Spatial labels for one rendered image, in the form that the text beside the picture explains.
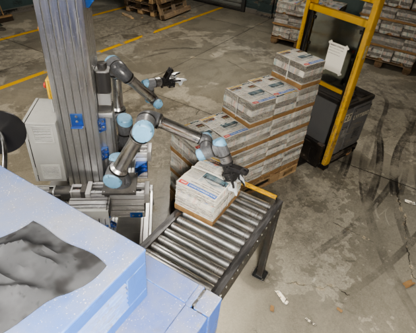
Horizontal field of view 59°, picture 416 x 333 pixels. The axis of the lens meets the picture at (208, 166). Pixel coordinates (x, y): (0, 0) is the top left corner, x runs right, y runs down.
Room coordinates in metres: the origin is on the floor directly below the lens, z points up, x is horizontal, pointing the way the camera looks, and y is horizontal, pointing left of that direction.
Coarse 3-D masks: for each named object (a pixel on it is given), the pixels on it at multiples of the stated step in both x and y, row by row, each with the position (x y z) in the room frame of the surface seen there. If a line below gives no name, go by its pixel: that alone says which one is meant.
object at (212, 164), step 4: (204, 160) 1.95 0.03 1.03; (208, 160) 1.96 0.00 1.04; (212, 160) 1.96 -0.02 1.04; (216, 160) 1.97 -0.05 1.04; (196, 164) 1.91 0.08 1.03; (200, 164) 1.91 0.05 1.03; (204, 164) 1.91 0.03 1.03; (208, 164) 1.92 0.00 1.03; (212, 164) 1.92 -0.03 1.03; (216, 164) 1.92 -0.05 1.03; (208, 168) 1.87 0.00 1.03; (212, 168) 1.87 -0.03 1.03; (216, 168) 1.88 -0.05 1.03; (220, 168) 1.88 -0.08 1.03; (216, 172) 1.84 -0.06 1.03; (220, 172) 1.84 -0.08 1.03; (240, 184) 1.90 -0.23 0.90; (232, 192) 1.81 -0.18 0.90; (232, 196) 1.82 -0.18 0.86
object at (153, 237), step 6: (174, 216) 1.65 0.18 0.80; (162, 222) 1.59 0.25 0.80; (168, 222) 1.59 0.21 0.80; (156, 228) 1.53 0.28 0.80; (162, 228) 1.54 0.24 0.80; (168, 228) 1.56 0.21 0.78; (156, 234) 1.48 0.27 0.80; (162, 234) 1.51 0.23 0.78; (144, 240) 1.42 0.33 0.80; (150, 240) 1.43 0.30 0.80; (156, 240) 1.45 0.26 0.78; (144, 246) 1.38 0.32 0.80; (150, 246) 1.40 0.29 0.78
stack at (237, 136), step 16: (224, 112) 3.03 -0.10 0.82; (192, 128) 2.67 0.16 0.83; (208, 128) 2.70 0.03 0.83; (224, 128) 2.73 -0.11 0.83; (240, 128) 2.75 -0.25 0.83; (256, 128) 2.81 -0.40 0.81; (272, 128) 2.96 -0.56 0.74; (288, 128) 3.11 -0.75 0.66; (176, 144) 2.58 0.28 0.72; (192, 144) 2.44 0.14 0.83; (240, 144) 2.69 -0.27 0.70; (272, 144) 2.99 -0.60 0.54; (176, 160) 2.58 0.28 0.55; (192, 160) 2.41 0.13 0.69; (240, 160) 2.71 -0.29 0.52; (256, 160) 2.86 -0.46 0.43; (272, 160) 3.02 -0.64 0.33; (176, 176) 2.58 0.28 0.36; (256, 176) 2.90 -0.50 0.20; (272, 176) 3.06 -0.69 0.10
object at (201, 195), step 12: (180, 180) 1.72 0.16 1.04; (192, 180) 1.73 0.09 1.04; (204, 180) 1.75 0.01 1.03; (180, 192) 1.70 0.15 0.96; (192, 192) 1.65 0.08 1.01; (204, 192) 1.64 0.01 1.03; (216, 192) 1.65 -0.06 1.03; (180, 204) 1.69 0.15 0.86; (192, 204) 1.66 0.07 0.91; (204, 204) 1.62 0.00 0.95; (216, 204) 1.59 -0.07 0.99; (204, 216) 1.61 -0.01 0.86; (216, 216) 1.62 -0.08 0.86
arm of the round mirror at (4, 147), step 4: (0, 132) 1.01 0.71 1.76; (0, 136) 0.99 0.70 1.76; (4, 136) 1.00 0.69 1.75; (0, 140) 0.97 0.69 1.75; (4, 140) 0.97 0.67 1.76; (4, 144) 0.95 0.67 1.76; (4, 148) 0.94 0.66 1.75; (4, 152) 0.92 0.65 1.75; (4, 156) 0.91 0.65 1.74; (4, 160) 0.89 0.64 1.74; (4, 164) 0.88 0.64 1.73
